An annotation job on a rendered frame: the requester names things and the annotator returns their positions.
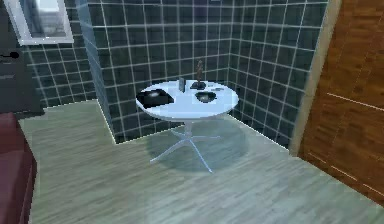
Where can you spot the dark round bowl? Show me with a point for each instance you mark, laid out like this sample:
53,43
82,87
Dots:
205,96

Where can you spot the dark red sofa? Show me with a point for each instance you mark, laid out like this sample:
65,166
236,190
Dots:
13,170

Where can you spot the brown statuette on black base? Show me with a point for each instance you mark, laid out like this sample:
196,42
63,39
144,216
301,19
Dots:
199,78

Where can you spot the small grey upright box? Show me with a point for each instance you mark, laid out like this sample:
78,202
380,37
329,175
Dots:
182,84

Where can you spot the white round table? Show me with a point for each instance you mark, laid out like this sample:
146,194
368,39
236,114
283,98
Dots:
200,108

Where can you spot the dark grey room door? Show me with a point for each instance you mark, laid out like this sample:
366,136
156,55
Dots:
15,76

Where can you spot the brown wooden door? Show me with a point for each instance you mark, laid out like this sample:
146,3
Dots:
350,96

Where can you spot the white framed window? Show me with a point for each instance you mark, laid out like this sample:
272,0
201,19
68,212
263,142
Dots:
41,20

